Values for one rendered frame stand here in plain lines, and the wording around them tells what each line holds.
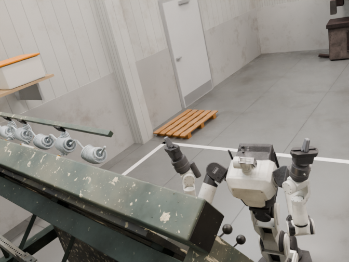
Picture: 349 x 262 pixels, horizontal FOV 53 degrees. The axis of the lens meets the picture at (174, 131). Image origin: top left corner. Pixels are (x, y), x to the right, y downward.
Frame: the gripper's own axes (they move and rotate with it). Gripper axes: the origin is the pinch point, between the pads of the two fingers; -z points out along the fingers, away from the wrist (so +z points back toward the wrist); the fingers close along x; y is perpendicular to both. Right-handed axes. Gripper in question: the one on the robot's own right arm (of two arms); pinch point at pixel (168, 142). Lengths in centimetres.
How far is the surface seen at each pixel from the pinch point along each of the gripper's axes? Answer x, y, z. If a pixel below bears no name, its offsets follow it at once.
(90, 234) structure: 54, 58, -7
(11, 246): -81, 107, 23
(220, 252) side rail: 103, 35, -4
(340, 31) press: -395, -596, 159
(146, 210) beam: 95, 43, -21
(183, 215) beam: 104, 38, -19
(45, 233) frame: -121, 90, 44
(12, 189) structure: -7, 76, -23
